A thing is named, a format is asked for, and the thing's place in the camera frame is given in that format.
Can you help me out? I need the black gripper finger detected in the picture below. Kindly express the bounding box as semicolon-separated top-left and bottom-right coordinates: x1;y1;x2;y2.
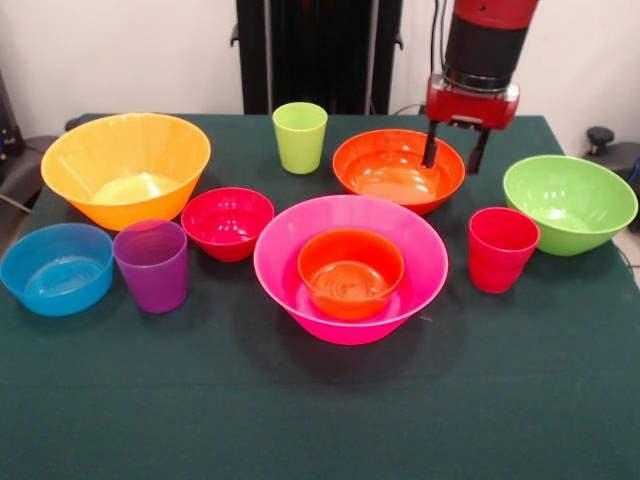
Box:
421;118;440;169
465;127;492;176

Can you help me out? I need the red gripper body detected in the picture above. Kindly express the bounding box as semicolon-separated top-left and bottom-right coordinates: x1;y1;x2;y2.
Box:
424;73;521;132

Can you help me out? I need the green bowl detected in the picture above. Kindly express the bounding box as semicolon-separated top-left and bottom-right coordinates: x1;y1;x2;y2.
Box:
502;154;640;257

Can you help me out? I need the small red-orange bowl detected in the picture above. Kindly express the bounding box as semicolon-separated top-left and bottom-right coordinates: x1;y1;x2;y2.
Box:
297;228;406;322

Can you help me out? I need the wide red-orange bowl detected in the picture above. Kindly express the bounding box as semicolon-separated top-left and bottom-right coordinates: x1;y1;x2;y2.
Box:
332;128;466;217

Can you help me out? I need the crimson cup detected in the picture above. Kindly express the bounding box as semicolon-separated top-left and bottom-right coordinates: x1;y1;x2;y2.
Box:
468;206;541;295

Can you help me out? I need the green cup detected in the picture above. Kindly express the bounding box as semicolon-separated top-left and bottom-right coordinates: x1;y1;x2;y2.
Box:
271;101;329;176

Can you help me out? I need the large pink bowl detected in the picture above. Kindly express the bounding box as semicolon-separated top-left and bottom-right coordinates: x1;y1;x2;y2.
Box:
252;194;450;347

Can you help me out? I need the small crimson bowl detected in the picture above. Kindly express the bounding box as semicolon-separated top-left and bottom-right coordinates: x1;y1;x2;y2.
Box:
180;187;276;263

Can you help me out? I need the dark green tablecloth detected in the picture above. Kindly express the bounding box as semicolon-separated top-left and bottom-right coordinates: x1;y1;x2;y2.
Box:
0;113;640;480

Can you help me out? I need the purple cup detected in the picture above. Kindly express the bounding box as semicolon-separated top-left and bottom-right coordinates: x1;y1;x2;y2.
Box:
112;218;189;315

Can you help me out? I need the large orange bowl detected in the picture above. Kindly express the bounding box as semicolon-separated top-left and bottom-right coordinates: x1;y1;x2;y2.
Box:
40;112;212;233

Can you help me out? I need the blue bowl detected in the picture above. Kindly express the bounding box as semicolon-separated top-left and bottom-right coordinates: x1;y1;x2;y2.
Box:
0;222;115;318

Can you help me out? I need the black computer case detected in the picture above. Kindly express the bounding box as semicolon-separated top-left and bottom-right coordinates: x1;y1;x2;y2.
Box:
0;69;25;161

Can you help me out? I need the black hanging cable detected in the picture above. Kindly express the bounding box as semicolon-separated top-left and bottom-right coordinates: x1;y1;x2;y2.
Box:
428;0;450;75

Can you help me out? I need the black pedestal leg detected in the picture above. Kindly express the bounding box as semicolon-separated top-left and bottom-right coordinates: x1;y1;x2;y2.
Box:
585;125;640;201

